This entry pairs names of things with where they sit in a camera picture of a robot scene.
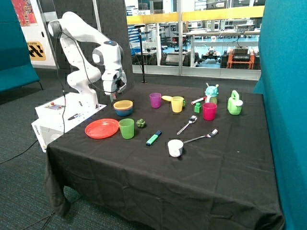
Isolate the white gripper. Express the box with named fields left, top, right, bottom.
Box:
left=102, top=69, right=127, bottom=102

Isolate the yellow plastic bowl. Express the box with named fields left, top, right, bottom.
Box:
left=113, top=100, right=133, bottom=110

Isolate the purple plastic bowl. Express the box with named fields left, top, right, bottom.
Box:
left=115, top=107, right=133, bottom=113

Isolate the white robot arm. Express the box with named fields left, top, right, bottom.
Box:
left=48, top=11, right=127, bottom=109

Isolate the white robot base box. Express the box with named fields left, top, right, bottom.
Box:
left=32, top=92, right=106, bottom=152

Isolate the blue plastic bowl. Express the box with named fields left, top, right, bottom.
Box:
left=115, top=111, right=132, bottom=116

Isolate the green plastic cup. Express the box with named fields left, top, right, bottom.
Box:
left=119, top=118, right=134, bottom=139

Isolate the red plastic plate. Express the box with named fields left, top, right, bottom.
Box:
left=85, top=118, right=119, bottom=139

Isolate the green toy pepper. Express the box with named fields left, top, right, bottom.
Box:
left=136, top=118, right=146, bottom=128

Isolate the purple plastic cup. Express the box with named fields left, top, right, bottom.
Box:
left=149, top=92, right=162, bottom=108

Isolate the yellow toy banana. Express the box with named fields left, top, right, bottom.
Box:
left=162, top=96, right=172, bottom=102

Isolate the green highlighter pen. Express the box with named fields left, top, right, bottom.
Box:
left=146, top=130, right=162, bottom=146

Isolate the yellow plastic cup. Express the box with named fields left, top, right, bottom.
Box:
left=171, top=96, right=184, bottom=113

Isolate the black tablecloth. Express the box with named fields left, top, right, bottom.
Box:
left=44, top=84, right=285, bottom=230

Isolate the black tripod stand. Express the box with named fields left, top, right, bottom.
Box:
left=134, top=23, right=147, bottom=83

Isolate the white crumpled cup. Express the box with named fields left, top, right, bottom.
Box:
left=167, top=139, right=184, bottom=158

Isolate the metal spoon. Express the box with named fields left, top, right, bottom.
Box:
left=177, top=115, right=198, bottom=135

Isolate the green toy block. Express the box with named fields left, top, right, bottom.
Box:
left=194, top=103, right=201, bottom=114

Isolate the yellow black sign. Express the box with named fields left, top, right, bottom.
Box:
left=27, top=41, right=46, bottom=61

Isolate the red white marker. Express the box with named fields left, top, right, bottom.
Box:
left=191, top=96, right=206, bottom=105

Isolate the red plastic cup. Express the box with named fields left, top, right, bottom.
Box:
left=203, top=103, right=217, bottom=121

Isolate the teal toy bottle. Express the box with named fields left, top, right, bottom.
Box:
left=205, top=83, right=219, bottom=104

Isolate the teal sofa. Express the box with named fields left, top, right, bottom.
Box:
left=0, top=0, right=40, bottom=92

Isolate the metal fork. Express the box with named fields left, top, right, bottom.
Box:
left=183, top=129, right=218, bottom=144

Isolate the green toy watering can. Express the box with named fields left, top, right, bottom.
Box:
left=227, top=90, right=243, bottom=115

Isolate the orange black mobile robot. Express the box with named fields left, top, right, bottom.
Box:
left=220, top=46, right=261, bottom=70

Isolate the teal partition panel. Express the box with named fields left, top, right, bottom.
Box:
left=254, top=0, right=307, bottom=230

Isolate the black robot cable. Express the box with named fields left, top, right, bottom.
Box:
left=0, top=30, right=116, bottom=165

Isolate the red wall poster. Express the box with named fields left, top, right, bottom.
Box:
left=11, top=0, right=38, bottom=27

